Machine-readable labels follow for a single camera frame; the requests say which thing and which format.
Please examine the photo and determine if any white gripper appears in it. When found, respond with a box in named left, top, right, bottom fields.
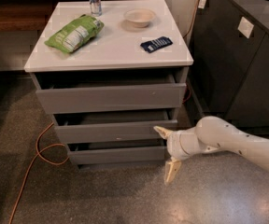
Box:
left=153, top=126, right=219, bottom=185

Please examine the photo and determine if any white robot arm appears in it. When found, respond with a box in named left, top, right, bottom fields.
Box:
left=153, top=116, right=269, bottom=185

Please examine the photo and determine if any grey bottom drawer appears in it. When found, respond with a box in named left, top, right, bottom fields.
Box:
left=67, top=139, right=166, bottom=165

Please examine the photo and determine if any grey drawer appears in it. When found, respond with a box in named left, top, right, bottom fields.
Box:
left=55, top=109, right=177, bottom=144
left=67, top=139, right=166, bottom=165
left=36, top=75, right=185, bottom=114

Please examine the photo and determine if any grey middle drawer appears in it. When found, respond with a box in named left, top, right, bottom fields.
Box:
left=55, top=109, right=177, bottom=144

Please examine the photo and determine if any grey drawer cabinet white top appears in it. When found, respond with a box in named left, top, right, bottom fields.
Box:
left=25, top=0, right=193, bottom=167

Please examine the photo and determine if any grey top drawer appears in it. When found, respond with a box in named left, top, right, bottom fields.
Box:
left=36, top=75, right=185, bottom=114

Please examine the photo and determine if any dark blue snack packet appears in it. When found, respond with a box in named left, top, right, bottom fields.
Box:
left=140, top=36, right=173, bottom=53

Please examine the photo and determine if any dark grey trash cabinet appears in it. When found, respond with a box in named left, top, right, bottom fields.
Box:
left=190, top=0, right=269, bottom=127

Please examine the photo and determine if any white paper bowl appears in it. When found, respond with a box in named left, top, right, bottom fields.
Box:
left=124, top=8, right=156, bottom=28

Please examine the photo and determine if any green chip bag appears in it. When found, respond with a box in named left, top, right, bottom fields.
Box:
left=45, top=15, right=104, bottom=53

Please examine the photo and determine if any wooden bench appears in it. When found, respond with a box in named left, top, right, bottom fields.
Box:
left=0, top=0, right=155, bottom=34

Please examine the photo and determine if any orange extension cable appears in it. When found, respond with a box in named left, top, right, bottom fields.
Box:
left=7, top=0, right=211, bottom=224

